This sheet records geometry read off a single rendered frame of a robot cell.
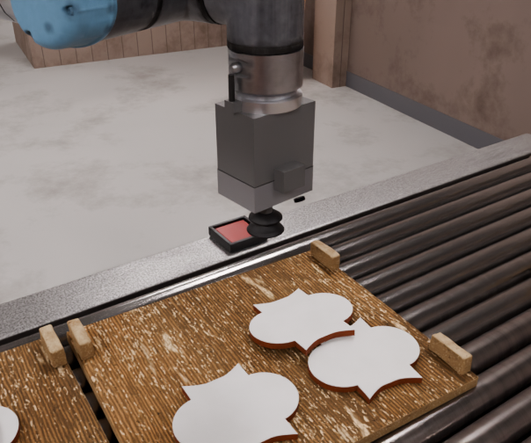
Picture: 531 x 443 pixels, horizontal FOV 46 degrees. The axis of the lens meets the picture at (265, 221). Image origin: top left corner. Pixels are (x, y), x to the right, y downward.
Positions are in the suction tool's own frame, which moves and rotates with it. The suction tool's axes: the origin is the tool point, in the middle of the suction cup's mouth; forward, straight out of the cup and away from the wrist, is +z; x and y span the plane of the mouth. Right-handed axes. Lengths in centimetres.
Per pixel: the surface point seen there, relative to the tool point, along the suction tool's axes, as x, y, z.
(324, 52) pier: 294, 315, 87
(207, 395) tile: -2.1, -10.8, 17.4
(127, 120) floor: 321, 153, 112
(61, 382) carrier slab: 12.0, -22.2, 18.4
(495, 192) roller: 8, 68, 20
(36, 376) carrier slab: 15.1, -24.2, 18.4
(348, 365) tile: -9.3, 5.5, 17.4
